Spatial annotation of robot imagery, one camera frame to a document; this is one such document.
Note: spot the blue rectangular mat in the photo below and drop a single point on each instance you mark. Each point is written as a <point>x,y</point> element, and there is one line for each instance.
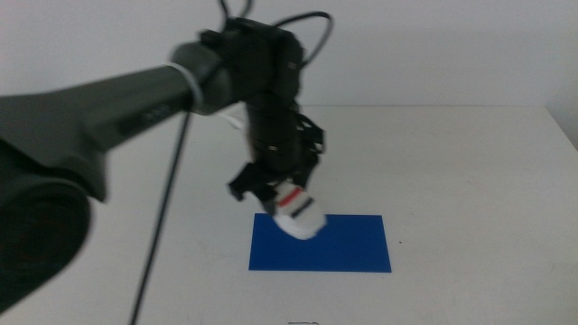
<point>352,250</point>

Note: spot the white zip tie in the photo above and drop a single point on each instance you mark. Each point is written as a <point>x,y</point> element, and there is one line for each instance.
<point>191,88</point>

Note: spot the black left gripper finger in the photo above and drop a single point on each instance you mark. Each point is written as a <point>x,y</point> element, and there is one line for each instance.
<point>253,180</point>
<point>310,172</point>

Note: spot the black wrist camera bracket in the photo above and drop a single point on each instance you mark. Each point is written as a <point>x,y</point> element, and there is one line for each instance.
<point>314,135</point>

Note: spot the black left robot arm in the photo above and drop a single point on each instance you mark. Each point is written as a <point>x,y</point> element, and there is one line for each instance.
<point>90,117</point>

